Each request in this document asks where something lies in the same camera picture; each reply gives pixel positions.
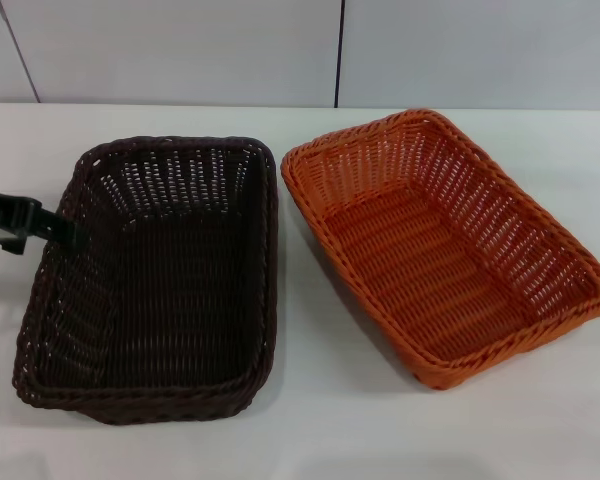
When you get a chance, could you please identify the dark brown wicker basket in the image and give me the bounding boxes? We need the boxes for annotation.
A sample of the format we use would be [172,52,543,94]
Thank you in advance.
[12,133,281,427]

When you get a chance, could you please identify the orange wicker basket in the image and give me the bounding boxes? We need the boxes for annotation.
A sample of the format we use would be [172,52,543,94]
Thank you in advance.
[280,108,600,389]

